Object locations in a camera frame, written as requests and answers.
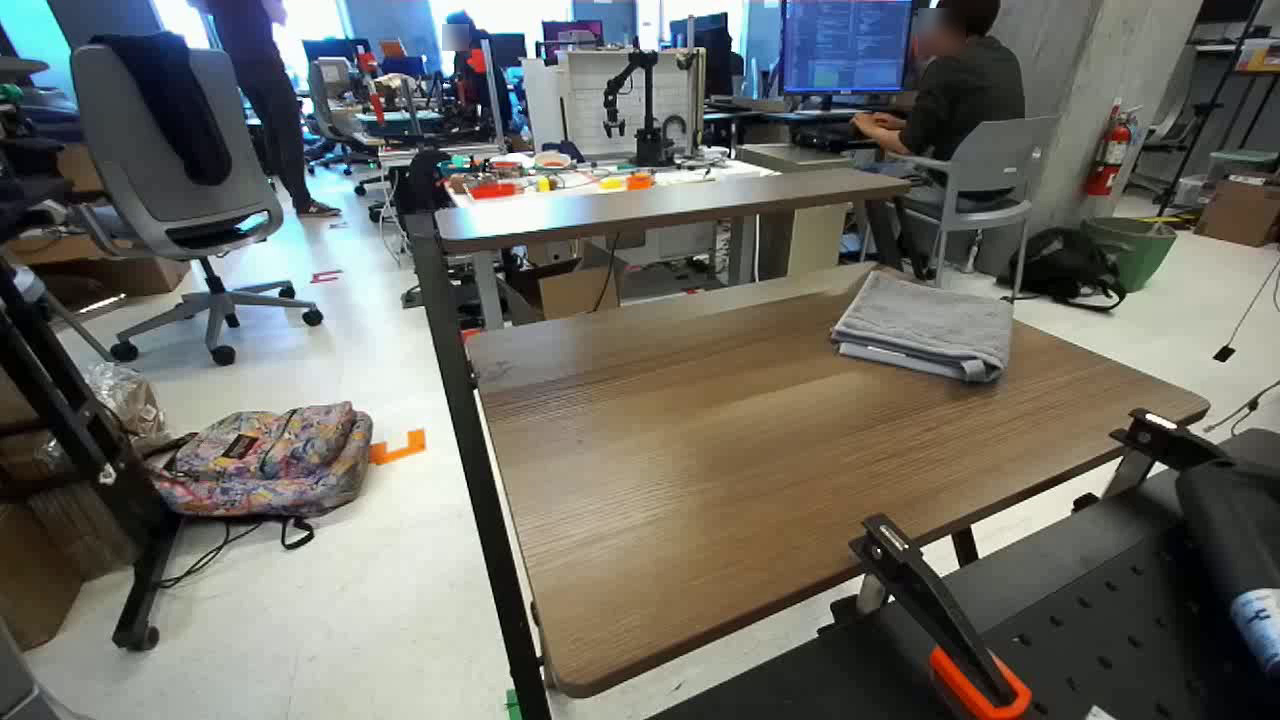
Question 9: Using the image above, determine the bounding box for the black orange clamp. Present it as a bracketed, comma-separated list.
[852, 513, 1031, 720]

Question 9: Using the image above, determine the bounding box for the computer monitor with blue screen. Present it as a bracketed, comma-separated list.
[779, 0, 913, 97]

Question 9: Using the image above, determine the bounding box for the seated person in orange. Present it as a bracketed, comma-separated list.
[446, 14, 488, 109]

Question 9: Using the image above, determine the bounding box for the wooden table with black frame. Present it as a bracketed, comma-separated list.
[407, 213, 1209, 720]

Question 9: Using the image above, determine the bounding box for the colourful patterned backpack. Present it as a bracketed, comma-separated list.
[143, 402, 372, 541]

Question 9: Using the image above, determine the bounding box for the red fire extinguisher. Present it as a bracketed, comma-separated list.
[1083, 105, 1132, 199]

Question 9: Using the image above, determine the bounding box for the grey towel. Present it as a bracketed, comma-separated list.
[830, 274, 1011, 385]

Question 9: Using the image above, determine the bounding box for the cardboard box under desk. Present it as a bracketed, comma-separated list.
[511, 265, 621, 320]

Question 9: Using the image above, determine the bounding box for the black stand frame at left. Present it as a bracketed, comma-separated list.
[0, 260, 180, 652]

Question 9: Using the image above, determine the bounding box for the white board behind small arm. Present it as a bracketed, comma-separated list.
[559, 45, 711, 164]

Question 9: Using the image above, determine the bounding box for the grey chair at desk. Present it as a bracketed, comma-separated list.
[899, 116, 1046, 298]

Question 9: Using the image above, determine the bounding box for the seated person in dark shirt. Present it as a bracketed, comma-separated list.
[852, 0, 1022, 159]

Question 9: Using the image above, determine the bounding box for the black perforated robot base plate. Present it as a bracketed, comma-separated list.
[654, 475, 1280, 720]

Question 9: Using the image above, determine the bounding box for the small black robot arm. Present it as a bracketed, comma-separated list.
[601, 48, 703, 167]

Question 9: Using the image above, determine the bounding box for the black bag on floor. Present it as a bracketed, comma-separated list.
[1021, 230, 1129, 314]

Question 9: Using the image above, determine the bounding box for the orange plastic piece on floor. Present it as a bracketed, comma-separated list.
[368, 430, 426, 465]

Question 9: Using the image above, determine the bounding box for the black jacket on chair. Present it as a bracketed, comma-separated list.
[102, 34, 230, 184]

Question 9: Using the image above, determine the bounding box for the standing person in dark clothes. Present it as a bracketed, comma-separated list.
[201, 0, 333, 220]

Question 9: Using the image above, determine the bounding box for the black clamp at right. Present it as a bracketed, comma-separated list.
[1105, 410, 1227, 499]

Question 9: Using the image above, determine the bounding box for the cardboard box at right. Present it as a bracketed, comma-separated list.
[1194, 184, 1280, 246]

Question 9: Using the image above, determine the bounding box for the black cylinder with label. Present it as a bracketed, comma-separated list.
[1175, 465, 1280, 680]

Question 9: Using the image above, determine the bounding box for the green bin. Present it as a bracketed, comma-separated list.
[1083, 217, 1175, 293]

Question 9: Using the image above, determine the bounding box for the grey background desk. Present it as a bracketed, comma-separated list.
[430, 164, 909, 330]

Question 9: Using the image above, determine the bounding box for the grey office chair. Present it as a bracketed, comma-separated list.
[71, 45, 324, 363]

